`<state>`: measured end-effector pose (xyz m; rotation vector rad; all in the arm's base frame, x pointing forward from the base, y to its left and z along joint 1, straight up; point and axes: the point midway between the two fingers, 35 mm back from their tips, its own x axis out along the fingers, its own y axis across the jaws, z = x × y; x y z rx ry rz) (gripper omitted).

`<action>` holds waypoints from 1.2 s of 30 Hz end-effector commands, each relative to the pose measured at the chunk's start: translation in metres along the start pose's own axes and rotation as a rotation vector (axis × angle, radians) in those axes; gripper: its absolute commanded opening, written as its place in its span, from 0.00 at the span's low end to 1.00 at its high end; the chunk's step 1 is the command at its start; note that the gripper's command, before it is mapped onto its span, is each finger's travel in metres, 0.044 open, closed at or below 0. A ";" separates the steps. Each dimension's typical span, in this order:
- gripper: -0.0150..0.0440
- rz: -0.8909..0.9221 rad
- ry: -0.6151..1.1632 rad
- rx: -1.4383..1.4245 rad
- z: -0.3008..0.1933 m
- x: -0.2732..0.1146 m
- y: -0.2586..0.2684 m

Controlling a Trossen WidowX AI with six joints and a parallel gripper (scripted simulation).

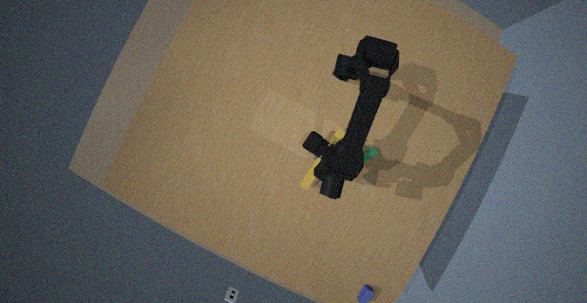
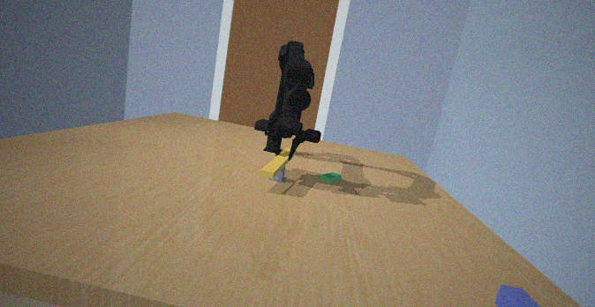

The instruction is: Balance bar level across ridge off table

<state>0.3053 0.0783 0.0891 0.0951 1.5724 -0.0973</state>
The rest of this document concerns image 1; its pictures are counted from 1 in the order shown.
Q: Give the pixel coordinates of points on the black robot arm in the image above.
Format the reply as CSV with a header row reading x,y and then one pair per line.
x,y
345,160

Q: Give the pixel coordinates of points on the yellow bar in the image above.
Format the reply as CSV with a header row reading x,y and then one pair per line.
x,y
309,177

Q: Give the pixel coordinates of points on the green rectangular block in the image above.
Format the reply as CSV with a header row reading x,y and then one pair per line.
x,y
369,154

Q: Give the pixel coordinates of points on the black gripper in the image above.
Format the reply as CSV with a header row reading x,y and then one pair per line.
x,y
317,145

